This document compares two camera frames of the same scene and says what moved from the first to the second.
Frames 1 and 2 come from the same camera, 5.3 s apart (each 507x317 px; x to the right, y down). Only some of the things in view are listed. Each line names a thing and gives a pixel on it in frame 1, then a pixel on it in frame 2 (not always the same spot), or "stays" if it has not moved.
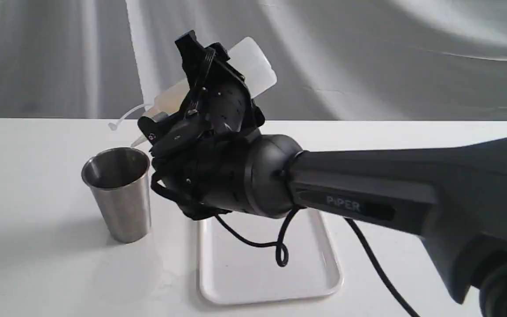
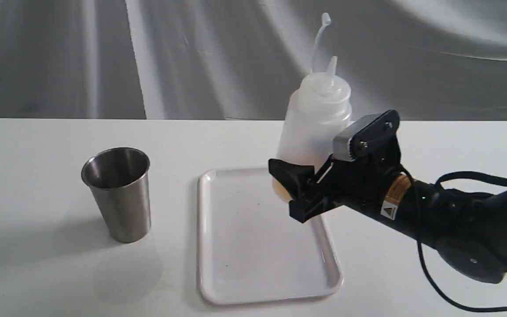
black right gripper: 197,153 to 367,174
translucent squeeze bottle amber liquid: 247,55 to 314,117
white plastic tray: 232,270 stays
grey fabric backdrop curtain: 404,60 stays
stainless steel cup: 119,178 stays
